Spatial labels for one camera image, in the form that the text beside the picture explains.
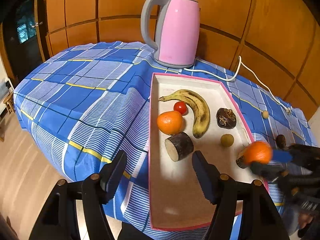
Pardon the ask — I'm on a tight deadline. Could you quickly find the blue plaid tablecloth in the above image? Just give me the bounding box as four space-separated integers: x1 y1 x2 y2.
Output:
12 41 320 240

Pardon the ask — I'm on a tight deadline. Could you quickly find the white power cable with plug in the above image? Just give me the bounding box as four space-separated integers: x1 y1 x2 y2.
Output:
184 55 292 115

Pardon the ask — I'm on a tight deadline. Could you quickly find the wooden stool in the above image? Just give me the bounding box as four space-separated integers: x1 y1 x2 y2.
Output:
2 95 15 114

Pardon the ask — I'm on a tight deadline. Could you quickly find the dark round dried fruit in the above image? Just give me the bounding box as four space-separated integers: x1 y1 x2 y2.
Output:
276 134 287 148
216 108 237 128

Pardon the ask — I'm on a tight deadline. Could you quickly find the yellow spotted banana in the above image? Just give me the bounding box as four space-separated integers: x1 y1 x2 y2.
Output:
158 89 211 139

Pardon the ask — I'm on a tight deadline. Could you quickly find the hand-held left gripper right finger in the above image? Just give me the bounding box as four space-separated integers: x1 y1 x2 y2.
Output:
192 150 290 240

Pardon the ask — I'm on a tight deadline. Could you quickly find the pink cardboard box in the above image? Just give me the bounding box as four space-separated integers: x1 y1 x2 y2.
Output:
148 72 269 232

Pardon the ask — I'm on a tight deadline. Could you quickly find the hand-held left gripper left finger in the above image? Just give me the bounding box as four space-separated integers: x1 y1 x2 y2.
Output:
29 150 128 240

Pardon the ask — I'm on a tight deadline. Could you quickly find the orange mandarin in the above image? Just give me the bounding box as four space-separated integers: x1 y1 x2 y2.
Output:
157 110 184 135
244 141 273 165

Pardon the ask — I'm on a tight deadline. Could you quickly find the large dark sugarcane piece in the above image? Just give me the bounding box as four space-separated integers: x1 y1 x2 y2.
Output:
164 132 195 162

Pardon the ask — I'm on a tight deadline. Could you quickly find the pink electric kettle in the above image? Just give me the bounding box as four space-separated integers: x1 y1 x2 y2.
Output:
140 0 201 69

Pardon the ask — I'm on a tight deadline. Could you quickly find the red cherry tomato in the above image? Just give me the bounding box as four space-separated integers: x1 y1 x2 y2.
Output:
174 101 188 116

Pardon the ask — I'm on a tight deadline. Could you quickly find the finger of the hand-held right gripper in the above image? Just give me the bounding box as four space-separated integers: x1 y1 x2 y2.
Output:
250 161 313 183
271 144 320 168

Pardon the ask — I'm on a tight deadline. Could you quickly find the small dark sugarcane piece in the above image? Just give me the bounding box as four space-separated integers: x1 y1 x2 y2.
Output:
236 148 252 169

